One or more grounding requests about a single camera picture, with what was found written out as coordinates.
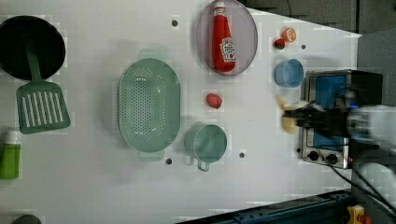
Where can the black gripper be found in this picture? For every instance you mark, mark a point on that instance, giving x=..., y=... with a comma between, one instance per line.
x=327, y=122

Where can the peeled yellow banana toy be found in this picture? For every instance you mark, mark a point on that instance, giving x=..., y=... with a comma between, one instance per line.
x=289, y=124

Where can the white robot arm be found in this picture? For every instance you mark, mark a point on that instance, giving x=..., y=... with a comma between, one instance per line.
x=369, y=125

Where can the blue bowl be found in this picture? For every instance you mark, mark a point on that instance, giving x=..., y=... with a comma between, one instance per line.
x=289, y=74

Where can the red strawberry toy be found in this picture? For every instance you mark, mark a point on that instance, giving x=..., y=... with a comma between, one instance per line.
x=280, y=43

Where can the orange slice toy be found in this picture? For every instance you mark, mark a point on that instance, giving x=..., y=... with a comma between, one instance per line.
x=289, y=35

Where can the pink peach toy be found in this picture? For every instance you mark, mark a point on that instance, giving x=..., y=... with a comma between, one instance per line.
x=213, y=100

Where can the red ketchup bottle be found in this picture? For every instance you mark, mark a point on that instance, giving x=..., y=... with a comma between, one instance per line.
x=223, y=51

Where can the yellow red emergency button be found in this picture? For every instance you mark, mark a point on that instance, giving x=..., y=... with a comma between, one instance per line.
x=357, y=215

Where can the green oval colander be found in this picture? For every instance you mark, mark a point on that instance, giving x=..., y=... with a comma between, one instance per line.
x=149, y=105

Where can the green slotted spatula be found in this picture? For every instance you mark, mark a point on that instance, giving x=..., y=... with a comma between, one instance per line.
x=41, y=104

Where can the green bottle white cap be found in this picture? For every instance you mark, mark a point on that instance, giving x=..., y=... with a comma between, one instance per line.
x=10, y=156

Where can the black cylinder object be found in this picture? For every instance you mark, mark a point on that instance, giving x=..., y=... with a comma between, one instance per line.
x=27, y=219

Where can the black frying pan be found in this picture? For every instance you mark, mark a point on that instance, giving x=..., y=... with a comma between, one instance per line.
x=49, y=47

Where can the green cup with handle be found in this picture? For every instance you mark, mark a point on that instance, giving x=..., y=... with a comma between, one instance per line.
x=205, y=143

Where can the blue metal frame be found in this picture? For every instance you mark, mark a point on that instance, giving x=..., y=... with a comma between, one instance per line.
x=327, y=208

